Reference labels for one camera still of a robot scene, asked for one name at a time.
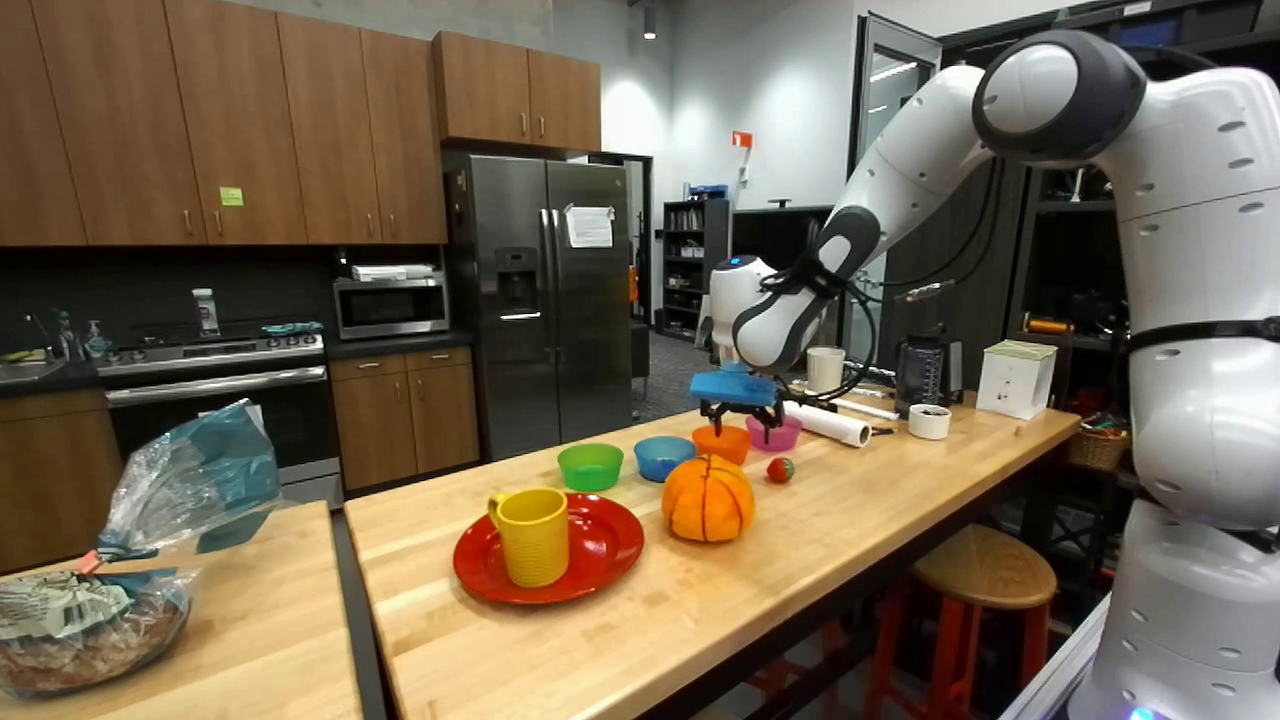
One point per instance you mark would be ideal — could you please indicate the orange plastic bowl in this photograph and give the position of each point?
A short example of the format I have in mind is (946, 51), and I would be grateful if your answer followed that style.
(723, 441)

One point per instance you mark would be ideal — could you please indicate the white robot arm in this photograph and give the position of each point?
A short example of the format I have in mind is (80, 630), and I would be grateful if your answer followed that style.
(1193, 167)

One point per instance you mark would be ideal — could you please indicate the blue plastic bowl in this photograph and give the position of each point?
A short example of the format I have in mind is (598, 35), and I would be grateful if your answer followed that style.
(663, 454)

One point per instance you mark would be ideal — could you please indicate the purple plastic bowl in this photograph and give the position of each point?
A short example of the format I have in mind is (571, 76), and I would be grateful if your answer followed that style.
(774, 439)

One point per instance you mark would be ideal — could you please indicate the green plastic bowl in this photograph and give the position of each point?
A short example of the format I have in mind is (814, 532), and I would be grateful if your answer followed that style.
(591, 465)

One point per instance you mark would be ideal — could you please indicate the orange toy pumpkin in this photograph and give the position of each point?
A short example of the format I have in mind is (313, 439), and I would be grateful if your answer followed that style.
(710, 503)

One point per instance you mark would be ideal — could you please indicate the small red green ball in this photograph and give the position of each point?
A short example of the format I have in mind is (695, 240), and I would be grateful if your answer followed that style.
(783, 469)

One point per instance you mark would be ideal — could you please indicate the white paper towel roll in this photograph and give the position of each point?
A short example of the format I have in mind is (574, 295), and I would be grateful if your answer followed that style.
(829, 425)

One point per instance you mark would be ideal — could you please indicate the white cup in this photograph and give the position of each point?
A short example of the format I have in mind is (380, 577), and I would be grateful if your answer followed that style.
(826, 369)

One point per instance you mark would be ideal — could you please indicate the red plate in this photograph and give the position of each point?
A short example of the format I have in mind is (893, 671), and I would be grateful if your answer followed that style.
(601, 551)

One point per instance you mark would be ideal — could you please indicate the black television screen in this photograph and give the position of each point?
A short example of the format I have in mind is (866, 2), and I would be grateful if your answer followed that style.
(774, 234)

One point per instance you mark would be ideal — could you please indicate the yellow mug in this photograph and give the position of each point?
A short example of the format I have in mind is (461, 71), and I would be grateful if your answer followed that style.
(534, 532)

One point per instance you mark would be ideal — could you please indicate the white tape roll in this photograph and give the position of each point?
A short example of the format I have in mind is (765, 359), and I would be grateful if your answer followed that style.
(929, 423)

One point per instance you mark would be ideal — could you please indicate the dark glass jar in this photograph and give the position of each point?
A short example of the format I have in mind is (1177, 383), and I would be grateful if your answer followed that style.
(929, 369)

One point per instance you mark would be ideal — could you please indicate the stainless steel refrigerator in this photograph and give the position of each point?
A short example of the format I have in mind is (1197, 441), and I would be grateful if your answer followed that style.
(538, 276)

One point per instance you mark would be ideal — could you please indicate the white cardboard box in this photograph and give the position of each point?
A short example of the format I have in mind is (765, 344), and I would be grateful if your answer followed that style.
(1016, 377)

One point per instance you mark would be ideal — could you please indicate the lower wooden cabinet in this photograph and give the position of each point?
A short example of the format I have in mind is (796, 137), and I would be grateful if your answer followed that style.
(406, 412)

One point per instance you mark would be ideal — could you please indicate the red wooden stool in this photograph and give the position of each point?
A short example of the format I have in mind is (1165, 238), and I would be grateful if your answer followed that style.
(975, 575)

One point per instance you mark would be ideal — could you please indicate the silver microwave oven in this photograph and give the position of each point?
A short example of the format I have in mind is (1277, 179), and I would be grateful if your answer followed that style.
(390, 303)

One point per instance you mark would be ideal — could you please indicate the black shelving unit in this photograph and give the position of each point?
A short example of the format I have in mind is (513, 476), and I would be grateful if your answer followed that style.
(1068, 286)

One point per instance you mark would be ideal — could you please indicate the stainless steel stove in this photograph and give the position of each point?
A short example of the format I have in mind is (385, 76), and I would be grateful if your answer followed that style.
(284, 377)

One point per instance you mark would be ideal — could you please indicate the upper wooden cabinets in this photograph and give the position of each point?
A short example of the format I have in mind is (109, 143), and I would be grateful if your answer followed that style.
(202, 120)

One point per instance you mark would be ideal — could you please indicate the plastic bag of food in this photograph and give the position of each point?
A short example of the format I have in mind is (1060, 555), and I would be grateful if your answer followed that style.
(207, 480)

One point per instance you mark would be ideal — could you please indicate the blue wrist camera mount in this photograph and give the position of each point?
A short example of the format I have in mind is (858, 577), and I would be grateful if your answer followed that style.
(734, 387)

